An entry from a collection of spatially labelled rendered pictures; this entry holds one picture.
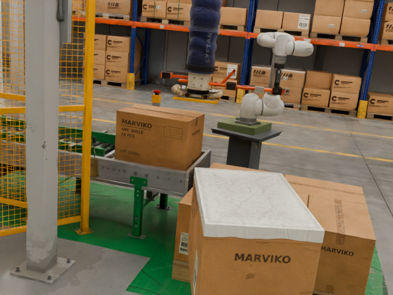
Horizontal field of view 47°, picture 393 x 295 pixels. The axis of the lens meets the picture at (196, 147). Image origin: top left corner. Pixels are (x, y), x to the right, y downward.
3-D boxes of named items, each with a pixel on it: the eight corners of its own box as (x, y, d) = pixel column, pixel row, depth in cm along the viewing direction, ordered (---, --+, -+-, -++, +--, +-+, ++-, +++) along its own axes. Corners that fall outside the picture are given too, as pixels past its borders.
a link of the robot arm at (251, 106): (237, 115, 426) (240, 91, 420) (257, 116, 428) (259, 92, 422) (241, 118, 410) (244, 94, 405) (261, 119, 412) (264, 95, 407)
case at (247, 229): (186, 247, 216) (194, 167, 206) (269, 251, 219) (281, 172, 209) (193, 329, 158) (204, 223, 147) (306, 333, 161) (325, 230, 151)
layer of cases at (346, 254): (173, 259, 299) (178, 202, 289) (209, 206, 392) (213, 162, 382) (363, 301, 271) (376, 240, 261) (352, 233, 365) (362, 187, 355)
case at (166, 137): (114, 159, 364) (116, 110, 353) (136, 148, 401) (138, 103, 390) (184, 172, 346) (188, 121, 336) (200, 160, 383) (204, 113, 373)
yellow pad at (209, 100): (172, 99, 341) (173, 92, 340) (175, 97, 351) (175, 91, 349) (217, 104, 338) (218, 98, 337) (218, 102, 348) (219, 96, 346)
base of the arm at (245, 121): (241, 119, 435) (242, 113, 434) (261, 123, 422) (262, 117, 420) (230, 121, 421) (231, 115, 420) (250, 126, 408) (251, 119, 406)
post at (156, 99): (145, 197, 437) (152, 94, 411) (147, 195, 443) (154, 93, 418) (151, 199, 435) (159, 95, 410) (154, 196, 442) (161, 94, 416)
